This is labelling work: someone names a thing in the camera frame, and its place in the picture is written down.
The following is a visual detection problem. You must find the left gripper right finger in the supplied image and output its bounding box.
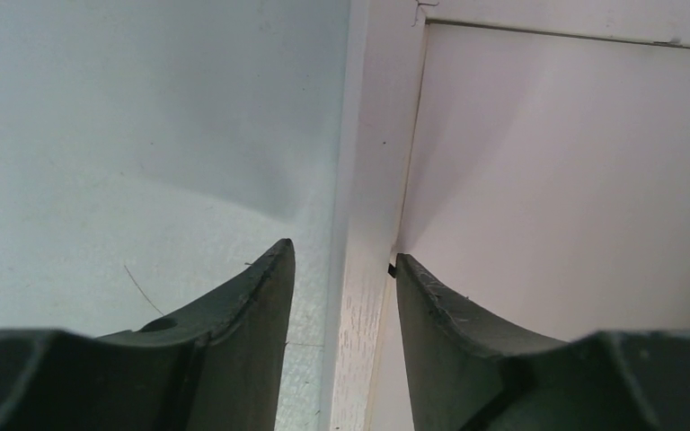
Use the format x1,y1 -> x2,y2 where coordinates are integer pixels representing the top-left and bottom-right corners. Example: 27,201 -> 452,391
395,254 -> 690,430

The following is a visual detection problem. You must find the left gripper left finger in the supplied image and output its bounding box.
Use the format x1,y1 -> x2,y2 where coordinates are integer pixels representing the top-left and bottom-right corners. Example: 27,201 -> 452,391
0,239 -> 296,430

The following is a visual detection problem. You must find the white picture frame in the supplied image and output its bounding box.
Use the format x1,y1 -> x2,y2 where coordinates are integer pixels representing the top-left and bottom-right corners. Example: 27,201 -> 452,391
320,1 -> 690,430

